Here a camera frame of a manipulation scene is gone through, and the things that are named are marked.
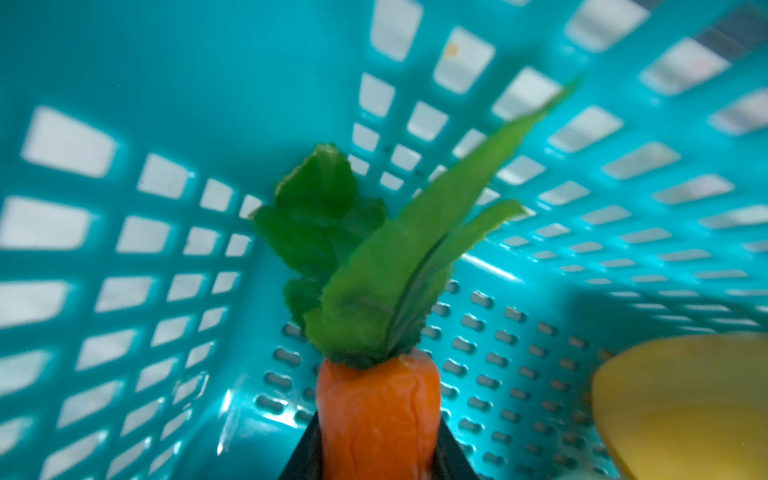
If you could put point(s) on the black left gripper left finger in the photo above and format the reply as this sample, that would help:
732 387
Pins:
305 463

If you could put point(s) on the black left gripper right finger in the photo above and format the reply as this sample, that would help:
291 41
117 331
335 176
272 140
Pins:
450 462

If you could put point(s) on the teal plastic basket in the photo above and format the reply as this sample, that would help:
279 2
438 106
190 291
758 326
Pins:
143 329

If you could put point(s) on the orange toy carrot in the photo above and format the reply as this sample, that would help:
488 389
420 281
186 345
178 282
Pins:
364 284

